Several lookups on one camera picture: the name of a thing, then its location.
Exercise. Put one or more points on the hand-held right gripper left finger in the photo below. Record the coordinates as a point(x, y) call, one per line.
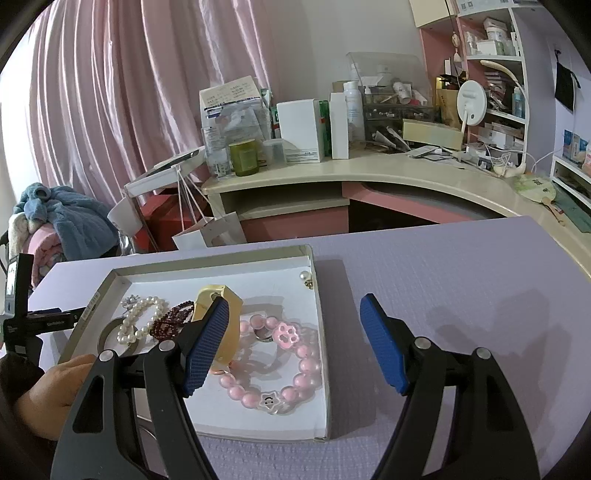
point(203, 346)

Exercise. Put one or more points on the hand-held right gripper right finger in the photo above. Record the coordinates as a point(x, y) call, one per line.
point(383, 344)

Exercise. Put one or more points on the yellow wrist watch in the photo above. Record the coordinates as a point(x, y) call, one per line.
point(231, 309)

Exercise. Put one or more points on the wide silver bangle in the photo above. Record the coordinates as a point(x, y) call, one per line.
point(104, 337)

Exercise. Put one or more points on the grey cardboard tray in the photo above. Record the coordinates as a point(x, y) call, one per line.
point(277, 286)

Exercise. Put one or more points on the person's left hand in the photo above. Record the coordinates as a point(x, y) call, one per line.
point(51, 392)

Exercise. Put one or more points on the pink blanket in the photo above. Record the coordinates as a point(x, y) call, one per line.
point(44, 254)

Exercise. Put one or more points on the small silver earring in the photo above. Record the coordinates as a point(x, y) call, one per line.
point(130, 300)

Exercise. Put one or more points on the pearl earring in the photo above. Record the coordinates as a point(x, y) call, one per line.
point(304, 277)

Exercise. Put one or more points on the white paper bag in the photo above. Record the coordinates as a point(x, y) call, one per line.
point(207, 230)

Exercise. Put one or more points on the blue fluffy blanket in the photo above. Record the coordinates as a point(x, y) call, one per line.
point(78, 212)

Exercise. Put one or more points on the white chair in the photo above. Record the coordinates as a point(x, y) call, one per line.
point(134, 189)

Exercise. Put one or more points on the cream curved desk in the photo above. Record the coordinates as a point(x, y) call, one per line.
point(369, 170)

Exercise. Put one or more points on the green glass jar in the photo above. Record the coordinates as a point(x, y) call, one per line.
point(244, 159)

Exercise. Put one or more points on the cream rectangular box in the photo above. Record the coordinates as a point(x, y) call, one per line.
point(431, 134)

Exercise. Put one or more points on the green paper fan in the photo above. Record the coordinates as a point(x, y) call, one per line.
point(533, 184)

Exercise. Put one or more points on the tall white box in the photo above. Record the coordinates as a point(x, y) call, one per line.
point(339, 124)

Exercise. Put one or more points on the large white box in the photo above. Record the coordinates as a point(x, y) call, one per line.
point(300, 129)

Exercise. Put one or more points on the white spray bottle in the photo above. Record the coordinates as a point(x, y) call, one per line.
point(354, 108)

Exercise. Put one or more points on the clear bag of boxes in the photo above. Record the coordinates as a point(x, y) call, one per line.
point(231, 106)

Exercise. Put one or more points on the white drawer unit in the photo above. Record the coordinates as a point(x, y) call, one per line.
point(572, 175)

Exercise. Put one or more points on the pink curtain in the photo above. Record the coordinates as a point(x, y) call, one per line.
point(138, 92)

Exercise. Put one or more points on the round white mirror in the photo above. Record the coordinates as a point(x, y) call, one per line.
point(472, 99)

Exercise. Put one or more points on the clear acrylic organizer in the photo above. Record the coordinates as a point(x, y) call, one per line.
point(392, 69)

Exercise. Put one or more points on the cream desk lamp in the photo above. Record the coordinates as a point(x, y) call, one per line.
point(501, 69)

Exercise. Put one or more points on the white wall shelf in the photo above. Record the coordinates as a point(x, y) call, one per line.
point(494, 57)

